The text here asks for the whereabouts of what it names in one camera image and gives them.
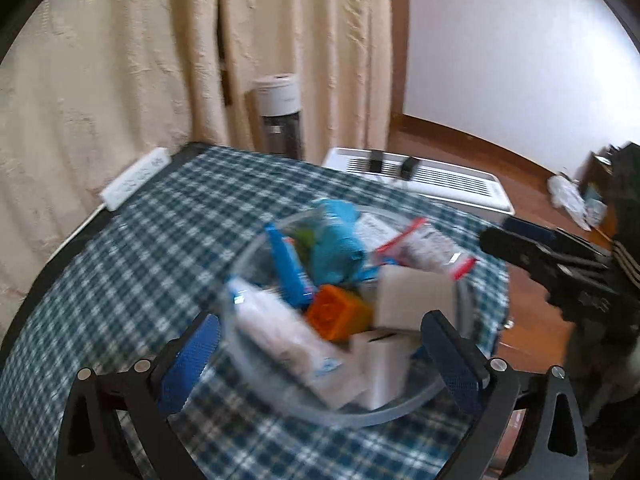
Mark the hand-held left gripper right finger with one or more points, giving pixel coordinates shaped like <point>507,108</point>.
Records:
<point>445,355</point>

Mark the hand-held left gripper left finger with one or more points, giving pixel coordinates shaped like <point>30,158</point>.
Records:
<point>192,355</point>

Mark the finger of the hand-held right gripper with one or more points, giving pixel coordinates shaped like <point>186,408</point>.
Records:
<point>530,230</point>
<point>505,245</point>

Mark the white sponge block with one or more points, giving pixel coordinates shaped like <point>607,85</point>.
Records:
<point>415,300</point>
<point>385,365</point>

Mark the red snack packet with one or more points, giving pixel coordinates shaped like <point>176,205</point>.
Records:
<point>425,250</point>

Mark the white plastic packet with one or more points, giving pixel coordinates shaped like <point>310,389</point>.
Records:
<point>280,330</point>

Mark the clear plastic bowl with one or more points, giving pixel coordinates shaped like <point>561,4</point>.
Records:
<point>350,416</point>

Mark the orange toy block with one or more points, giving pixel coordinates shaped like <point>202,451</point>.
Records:
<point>335,312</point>

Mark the large blue cracker packet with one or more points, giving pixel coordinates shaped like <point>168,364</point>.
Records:
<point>287,265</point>

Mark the blue towel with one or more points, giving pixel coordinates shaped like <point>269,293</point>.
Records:
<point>335,245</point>

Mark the green toy block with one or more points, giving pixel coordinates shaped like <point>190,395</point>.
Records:
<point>305,237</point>

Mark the person's right hand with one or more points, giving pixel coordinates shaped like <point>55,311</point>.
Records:
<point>595,360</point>

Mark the white plastic bags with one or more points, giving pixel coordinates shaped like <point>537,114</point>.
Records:
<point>567,195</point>

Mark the dark wooden furniture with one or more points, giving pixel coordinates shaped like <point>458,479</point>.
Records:
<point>597,165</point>

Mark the white flat floor appliance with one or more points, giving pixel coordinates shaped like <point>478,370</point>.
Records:
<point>450,180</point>

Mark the blue plaid tablecloth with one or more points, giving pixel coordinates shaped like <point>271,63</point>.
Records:
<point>150,250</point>

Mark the small black box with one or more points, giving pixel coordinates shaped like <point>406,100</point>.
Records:
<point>375,162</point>
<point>409,168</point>

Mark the white power strip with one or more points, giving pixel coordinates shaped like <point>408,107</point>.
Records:
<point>132,177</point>

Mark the white cylindrical air purifier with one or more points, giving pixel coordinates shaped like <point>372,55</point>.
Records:
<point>277,105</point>

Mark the beige patterned curtain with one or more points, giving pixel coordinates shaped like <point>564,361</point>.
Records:
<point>125,60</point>

